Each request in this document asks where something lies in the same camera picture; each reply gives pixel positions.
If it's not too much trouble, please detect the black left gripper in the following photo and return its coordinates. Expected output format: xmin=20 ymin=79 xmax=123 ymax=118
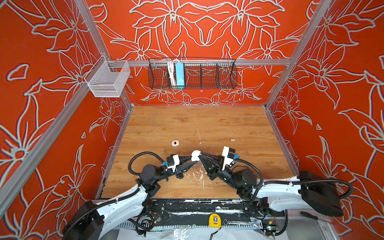
xmin=154 ymin=155 xmax=195 ymax=184

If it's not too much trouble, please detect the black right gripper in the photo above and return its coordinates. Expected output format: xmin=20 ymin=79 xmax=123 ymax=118
xmin=201 ymin=154 xmax=243 ymax=193

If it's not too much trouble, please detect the white earbud charging case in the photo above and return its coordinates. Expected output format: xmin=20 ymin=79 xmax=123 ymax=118
xmin=171 ymin=140 xmax=180 ymax=147

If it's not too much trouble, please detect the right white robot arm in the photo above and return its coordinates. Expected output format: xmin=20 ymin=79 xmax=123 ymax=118
xmin=192 ymin=151 xmax=354 ymax=217

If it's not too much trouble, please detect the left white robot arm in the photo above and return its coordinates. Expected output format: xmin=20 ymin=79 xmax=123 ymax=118
xmin=63 ymin=155 xmax=200 ymax=240

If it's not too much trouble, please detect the yellow tape measure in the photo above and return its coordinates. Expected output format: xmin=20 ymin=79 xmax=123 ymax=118
xmin=209 ymin=214 xmax=222 ymax=229

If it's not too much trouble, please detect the silver wrench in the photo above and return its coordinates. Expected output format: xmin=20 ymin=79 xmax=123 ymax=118
xmin=223 ymin=219 xmax=258 ymax=226

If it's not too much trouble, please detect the light blue box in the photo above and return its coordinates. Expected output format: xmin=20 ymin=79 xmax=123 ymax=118
xmin=175 ymin=62 xmax=185 ymax=89

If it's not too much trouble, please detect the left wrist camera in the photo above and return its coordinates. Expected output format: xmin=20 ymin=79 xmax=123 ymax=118
xmin=162 ymin=155 xmax=180 ymax=173

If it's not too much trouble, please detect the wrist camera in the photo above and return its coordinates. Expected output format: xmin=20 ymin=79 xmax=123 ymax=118
xmin=222 ymin=146 xmax=239 ymax=169
xmin=162 ymin=155 xmax=180 ymax=173

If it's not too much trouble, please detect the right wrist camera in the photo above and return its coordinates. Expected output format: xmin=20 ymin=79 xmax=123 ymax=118
xmin=222 ymin=146 xmax=239 ymax=169

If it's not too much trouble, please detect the black wire wall basket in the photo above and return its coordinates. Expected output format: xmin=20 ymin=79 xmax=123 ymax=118
xmin=148 ymin=58 xmax=238 ymax=90

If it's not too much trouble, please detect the white coiled cable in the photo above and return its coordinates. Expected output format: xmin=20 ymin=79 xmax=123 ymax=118
xmin=167 ymin=59 xmax=177 ymax=88

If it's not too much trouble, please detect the black tool on frame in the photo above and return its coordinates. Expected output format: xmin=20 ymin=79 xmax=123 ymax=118
xmin=300 ymin=211 xmax=331 ymax=224

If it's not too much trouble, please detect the clear plastic wall bin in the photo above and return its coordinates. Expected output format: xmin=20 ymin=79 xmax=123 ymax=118
xmin=85 ymin=56 xmax=131 ymax=98

